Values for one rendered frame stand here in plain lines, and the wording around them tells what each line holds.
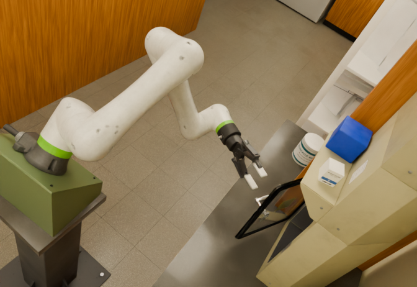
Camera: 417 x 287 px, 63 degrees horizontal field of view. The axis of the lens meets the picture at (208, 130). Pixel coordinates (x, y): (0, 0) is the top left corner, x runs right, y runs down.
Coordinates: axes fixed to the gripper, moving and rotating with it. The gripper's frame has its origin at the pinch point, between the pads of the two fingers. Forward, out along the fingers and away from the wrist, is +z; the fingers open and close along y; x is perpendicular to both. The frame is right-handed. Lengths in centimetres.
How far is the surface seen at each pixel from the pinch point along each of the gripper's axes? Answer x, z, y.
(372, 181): -6, 31, 46
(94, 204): -57, -20, -26
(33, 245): -81, -11, -26
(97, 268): -48, -26, -118
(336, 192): -2.6, 26.0, 31.2
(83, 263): -55, -31, -118
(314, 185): -8.2, 21.9, 31.2
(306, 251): -4.5, 34.1, 7.0
